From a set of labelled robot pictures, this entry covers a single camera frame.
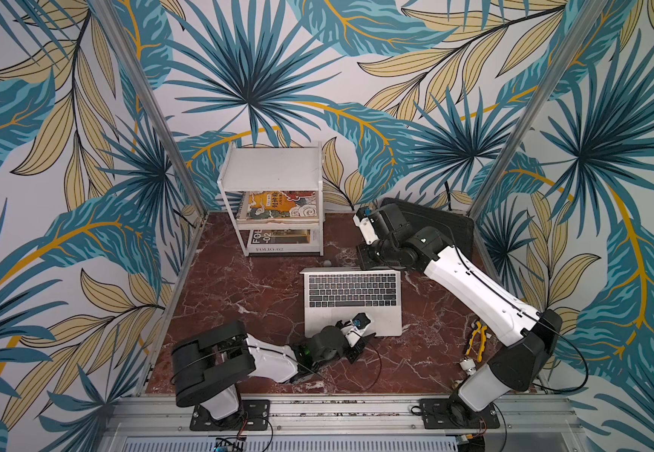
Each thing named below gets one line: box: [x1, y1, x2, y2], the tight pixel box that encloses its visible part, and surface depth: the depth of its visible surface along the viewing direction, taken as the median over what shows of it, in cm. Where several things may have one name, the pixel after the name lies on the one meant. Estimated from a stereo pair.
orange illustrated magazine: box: [236, 190, 320, 220], surface depth 95 cm
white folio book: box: [247, 228, 321, 254], surface depth 106 cm
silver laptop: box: [299, 268, 403, 339], surface depth 88 cm
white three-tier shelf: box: [216, 141, 324, 258], surface depth 92 cm
